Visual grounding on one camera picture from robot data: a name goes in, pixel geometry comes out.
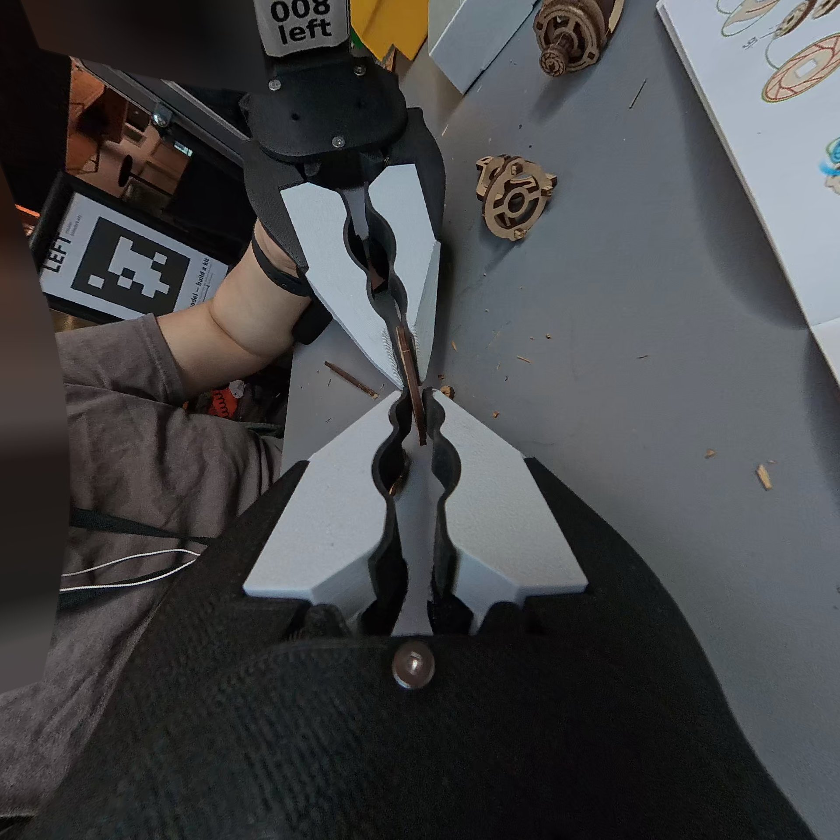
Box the wooden drum assembly with lever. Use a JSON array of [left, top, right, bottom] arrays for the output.
[[533, 0, 626, 78]]

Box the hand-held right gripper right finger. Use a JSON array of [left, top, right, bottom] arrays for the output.
[[427, 386, 587, 636]]

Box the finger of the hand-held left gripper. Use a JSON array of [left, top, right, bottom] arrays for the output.
[[364, 161, 443, 382], [280, 185, 404, 389]]

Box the yellow plastic bin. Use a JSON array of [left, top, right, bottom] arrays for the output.
[[350, 0, 431, 63]]

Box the round brown wooden disc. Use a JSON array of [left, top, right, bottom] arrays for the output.
[[394, 326, 427, 447]]

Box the person's left forearm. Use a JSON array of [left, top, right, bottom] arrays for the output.
[[157, 262, 309, 395]]

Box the grey framed panel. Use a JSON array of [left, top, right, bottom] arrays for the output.
[[69, 58, 263, 168]]

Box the person's left hand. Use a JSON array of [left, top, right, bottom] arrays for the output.
[[251, 220, 315, 316]]

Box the white cardboard box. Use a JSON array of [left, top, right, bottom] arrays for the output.
[[428, 0, 539, 96]]

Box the white instruction booklet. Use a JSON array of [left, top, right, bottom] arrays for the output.
[[656, 0, 840, 385]]

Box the wooden gear assembly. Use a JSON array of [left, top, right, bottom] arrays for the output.
[[476, 154, 559, 242]]

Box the thin wooden stick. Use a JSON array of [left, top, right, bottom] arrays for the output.
[[325, 361, 380, 400]]

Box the black strap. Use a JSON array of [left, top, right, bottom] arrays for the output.
[[69, 505, 217, 549]]

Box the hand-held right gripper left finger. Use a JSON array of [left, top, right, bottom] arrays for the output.
[[243, 387, 404, 636]]

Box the white cord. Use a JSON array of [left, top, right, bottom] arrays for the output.
[[60, 548, 201, 592]]

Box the framed black white marker sign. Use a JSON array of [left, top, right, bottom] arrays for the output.
[[29, 172, 232, 324]]

